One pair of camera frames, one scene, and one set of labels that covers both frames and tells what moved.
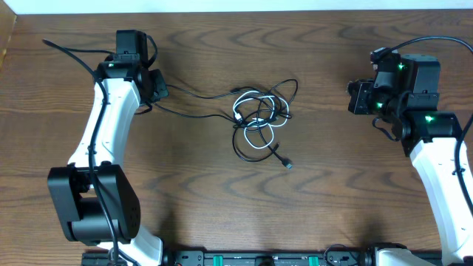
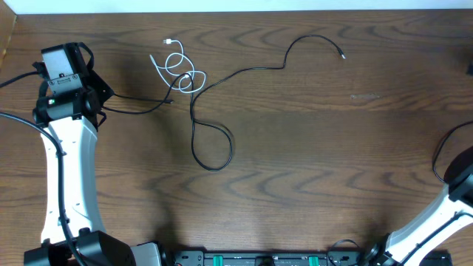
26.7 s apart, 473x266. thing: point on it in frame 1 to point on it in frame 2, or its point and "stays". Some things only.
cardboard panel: [7, 22] stays
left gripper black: [159, 87] to [102, 87]
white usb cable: [261, 122] to [169, 41]
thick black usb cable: [286, 162] to [161, 103]
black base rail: [252, 258] stays
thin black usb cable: [249, 124] to [230, 77]
